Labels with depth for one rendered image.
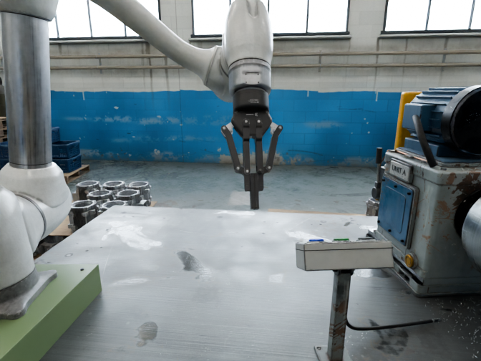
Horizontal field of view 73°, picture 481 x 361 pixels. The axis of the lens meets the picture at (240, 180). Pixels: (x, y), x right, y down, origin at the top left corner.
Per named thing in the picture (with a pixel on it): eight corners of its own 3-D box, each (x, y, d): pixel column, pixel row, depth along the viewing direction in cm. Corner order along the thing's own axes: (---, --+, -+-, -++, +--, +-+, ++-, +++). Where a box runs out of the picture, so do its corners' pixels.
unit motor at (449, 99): (426, 202, 123) (444, 86, 111) (498, 241, 91) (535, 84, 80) (359, 203, 121) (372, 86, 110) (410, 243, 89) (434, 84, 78)
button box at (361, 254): (376, 264, 67) (374, 238, 68) (395, 268, 60) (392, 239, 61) (295, 267, 66) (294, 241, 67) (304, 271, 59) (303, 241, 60)
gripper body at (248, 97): (230, 87, 64) (232, 132, 62) (273, 87, 64) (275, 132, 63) (229, 102, 71) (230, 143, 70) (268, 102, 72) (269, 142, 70)
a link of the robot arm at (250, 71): (274, 58, 64) (275, 87, 64) (268, 79, 73) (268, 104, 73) (228, 58, 64) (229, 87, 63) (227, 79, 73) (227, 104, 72)
